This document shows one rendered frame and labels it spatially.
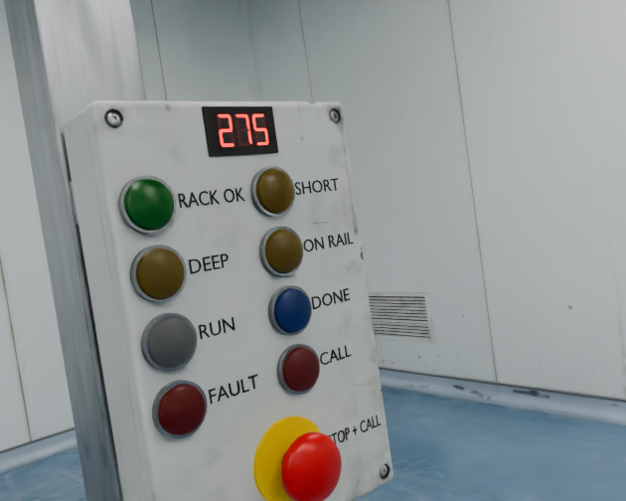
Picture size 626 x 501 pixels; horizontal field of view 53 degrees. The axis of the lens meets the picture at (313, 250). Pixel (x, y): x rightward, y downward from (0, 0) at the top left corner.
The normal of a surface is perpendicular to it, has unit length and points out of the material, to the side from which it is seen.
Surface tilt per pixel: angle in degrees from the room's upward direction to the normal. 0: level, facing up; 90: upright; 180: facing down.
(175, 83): 90
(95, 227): 90
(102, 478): 90
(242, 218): 90
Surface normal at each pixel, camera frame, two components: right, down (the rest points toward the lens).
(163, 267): 0.62, -0.11
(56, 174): -0.76, 0.14
